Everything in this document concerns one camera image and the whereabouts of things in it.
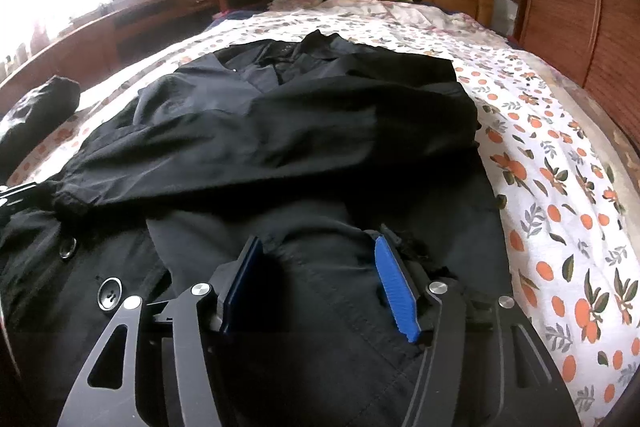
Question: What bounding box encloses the orange fruit print bed sheet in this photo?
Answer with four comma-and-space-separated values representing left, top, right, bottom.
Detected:
10, 4, 640, 427

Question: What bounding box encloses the wooden louvred wardrobe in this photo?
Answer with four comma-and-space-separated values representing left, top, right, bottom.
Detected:
510, 0, 640, 118

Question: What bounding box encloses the wooden desk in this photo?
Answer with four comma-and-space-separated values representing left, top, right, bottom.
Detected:
0, 0, 223, 118

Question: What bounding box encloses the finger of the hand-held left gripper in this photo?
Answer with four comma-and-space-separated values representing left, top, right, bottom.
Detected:
0, 184, 38, 212

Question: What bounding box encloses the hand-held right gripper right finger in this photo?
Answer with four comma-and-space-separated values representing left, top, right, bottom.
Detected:
365, 227, 583, 427

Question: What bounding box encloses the folded black clothes pile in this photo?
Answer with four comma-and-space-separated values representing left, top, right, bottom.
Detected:
0, 76, 82, 180

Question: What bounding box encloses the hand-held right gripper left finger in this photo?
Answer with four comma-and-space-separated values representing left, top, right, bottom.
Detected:
55, 234, 266, 427

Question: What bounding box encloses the black double-breasted coat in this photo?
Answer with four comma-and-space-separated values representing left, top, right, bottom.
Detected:
0, 29, 516, 427

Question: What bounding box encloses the floral quilt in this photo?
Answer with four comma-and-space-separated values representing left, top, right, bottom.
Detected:
210, 0, 640, 228

